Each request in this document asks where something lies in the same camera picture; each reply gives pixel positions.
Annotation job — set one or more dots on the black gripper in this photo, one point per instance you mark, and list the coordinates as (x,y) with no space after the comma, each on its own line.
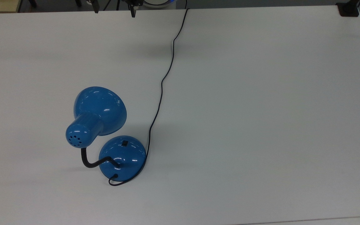
(133,2)

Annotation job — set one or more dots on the blue desk lamp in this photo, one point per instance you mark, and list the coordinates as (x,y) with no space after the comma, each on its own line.
(100,107)

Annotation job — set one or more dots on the black slanted stand leg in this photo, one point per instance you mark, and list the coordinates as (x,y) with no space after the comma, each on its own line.
(96,7)

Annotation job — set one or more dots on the black table clamp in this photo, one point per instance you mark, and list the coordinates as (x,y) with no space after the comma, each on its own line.
(348,10)

